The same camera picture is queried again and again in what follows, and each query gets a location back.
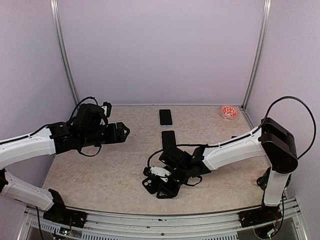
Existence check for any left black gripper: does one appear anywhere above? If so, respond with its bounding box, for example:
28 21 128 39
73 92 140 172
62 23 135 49
79 121 130 148

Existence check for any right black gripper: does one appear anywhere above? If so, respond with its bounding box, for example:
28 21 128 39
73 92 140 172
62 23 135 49
156 165 190 199

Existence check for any black phone case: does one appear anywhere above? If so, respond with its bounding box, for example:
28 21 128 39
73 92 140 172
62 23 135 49
142 176 162 195

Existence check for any light blue phone case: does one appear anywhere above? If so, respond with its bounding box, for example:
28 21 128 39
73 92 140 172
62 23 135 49
159 108 174 128

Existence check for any teal green phone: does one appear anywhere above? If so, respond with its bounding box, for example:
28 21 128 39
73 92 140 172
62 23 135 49
159 109 173 127

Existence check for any pink clear phone case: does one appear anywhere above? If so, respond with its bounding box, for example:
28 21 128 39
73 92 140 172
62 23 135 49
160 129 177 151

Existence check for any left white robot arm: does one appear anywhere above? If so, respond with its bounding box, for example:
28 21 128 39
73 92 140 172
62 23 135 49
0 102 130 223

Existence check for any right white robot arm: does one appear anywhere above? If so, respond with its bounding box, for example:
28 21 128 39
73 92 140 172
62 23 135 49
152 117 298 222

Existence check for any dark green mug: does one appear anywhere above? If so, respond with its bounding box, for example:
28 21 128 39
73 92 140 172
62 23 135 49
256 172 269 191

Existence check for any red white patterned bowl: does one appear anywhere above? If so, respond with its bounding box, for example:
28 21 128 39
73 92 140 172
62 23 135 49
220 105 239 120

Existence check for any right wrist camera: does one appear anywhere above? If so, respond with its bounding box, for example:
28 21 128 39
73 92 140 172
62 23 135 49
143 166 171 182

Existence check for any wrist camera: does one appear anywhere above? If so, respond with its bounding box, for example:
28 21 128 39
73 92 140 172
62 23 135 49
101 101 112 118
143 166 171 182

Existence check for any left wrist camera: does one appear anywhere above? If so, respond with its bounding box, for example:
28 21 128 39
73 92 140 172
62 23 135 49
101 101 112 118

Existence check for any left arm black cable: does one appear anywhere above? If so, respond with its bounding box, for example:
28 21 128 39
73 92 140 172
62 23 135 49
0 96 103 157

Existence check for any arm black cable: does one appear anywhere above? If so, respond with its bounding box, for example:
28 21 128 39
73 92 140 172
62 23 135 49
146 96 317 176
0 96 103 157

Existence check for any front aluminium rail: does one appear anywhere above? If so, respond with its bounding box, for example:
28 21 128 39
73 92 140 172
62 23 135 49
17 199 310 240

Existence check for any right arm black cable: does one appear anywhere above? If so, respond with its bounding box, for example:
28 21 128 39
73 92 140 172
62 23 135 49
146 96 317 176

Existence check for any left aluminium frame post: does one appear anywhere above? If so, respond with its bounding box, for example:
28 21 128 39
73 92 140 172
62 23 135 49
50 0 80 106

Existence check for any aluminium frame post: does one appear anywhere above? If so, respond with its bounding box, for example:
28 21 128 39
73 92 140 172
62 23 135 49
50 0 80 106
241 0 272 112

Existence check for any right aluminium frame post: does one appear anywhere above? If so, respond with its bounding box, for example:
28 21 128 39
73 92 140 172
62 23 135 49
241 0 272 112

